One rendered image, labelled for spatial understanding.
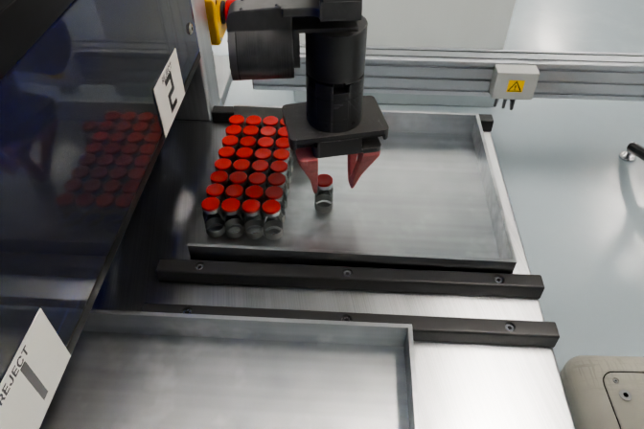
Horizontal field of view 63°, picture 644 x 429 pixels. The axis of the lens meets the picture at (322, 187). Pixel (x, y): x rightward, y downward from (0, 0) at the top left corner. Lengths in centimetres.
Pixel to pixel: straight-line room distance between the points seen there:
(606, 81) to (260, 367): 148
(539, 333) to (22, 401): 42
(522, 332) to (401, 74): 119
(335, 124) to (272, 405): 27
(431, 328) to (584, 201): 164
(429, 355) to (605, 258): 146
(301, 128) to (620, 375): 99
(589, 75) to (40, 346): 161
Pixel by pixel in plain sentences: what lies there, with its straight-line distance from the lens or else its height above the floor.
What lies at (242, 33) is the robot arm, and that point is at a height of 112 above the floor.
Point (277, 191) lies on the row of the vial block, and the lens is 60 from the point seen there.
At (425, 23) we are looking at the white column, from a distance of 223.
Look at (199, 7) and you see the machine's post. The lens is 74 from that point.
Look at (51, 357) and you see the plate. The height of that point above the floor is 101.
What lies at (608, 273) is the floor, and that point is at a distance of 192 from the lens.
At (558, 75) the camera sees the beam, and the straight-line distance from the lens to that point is 174.
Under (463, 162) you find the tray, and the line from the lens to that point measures 73.
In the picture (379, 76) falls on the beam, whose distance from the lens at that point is 165.
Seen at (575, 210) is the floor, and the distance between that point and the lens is 208.
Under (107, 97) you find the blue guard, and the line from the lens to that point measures 47.
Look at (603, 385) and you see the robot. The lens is 132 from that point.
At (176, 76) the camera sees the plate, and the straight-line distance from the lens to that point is 63.
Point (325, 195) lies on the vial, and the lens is 61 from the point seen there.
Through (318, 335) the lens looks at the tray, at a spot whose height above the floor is 89.
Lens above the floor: 134
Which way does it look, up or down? 43 degrees down
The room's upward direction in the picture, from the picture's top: straight up
